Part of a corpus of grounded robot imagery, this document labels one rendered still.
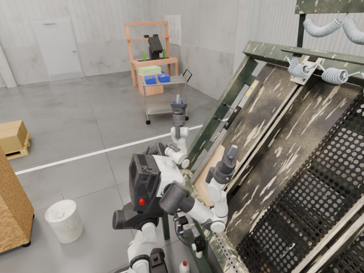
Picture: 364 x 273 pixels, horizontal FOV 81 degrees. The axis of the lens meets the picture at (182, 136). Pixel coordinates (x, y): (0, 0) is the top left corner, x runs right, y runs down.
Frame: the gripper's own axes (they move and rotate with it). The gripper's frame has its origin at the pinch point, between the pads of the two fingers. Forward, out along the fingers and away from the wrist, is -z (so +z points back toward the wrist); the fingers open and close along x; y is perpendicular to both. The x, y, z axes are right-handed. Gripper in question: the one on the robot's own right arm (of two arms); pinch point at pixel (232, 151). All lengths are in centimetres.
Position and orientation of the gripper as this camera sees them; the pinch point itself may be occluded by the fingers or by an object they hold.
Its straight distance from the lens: 93.0
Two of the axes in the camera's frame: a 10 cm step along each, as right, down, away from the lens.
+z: -1.4, 7.3, 6.7
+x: 2.3, -6.3, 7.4
